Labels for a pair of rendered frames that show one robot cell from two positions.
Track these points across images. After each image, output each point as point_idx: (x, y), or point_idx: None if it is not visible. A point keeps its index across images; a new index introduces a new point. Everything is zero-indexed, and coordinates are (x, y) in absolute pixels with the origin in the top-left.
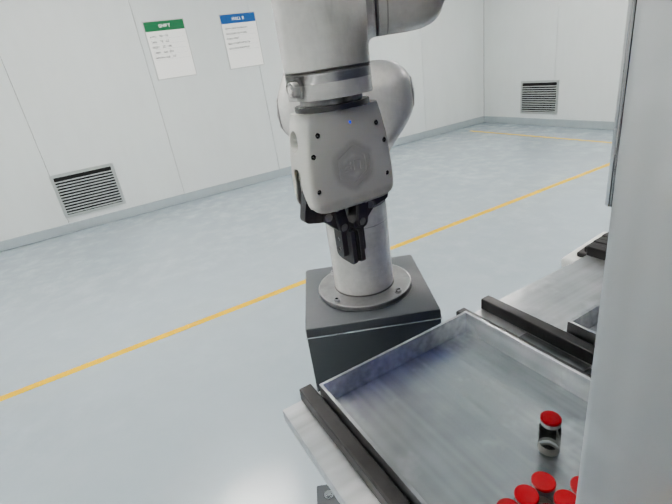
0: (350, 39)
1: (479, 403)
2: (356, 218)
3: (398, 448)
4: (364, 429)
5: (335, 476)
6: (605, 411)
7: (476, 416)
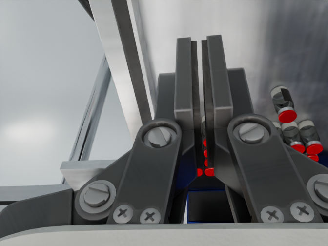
0: None
1: (286, 27)
2: (228, 191)
3: (172, 31)
4: None
5: (102, 25)
6: None
7: (267, 39)
